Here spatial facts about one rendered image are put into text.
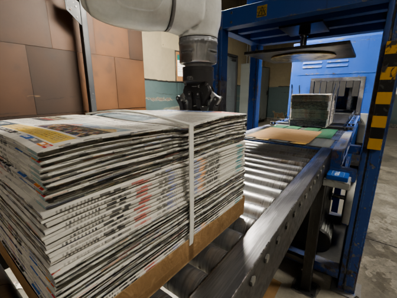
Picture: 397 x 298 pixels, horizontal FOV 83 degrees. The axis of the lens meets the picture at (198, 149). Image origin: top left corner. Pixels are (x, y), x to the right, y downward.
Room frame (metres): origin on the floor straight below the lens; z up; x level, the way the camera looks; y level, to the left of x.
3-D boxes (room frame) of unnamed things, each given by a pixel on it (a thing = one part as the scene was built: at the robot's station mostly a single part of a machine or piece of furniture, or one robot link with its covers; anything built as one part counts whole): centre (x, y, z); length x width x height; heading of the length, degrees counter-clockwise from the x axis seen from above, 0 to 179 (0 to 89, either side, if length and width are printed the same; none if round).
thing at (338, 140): (1.55, -0.66, 0.75); 0.70 x 0.65 x 0.10; 143
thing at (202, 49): (0.57, 0.00, 1.16); 0.09 x 0.09 x 0.06
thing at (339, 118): (2.45, -1.34, 0.75); 1.53 x 0.64 x 0.10; 143
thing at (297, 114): (2.00, -1.00, 0.93); 0.38 x 0.30 x 0.26; 143
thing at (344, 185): (0.93, -0.61, 0.69); 0.10 x 0.10 x 0.03; 53
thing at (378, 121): (1.00, -0.80, 1.05); 0.05 x 0.05 x 0.45; 53
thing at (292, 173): (0.89, -0.18, 0.77); 0.47 x 0.05 x 0.05; 53
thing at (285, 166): (0.94, -0.21, 0.77); 0.47 x 0.05 x 0.05; 53
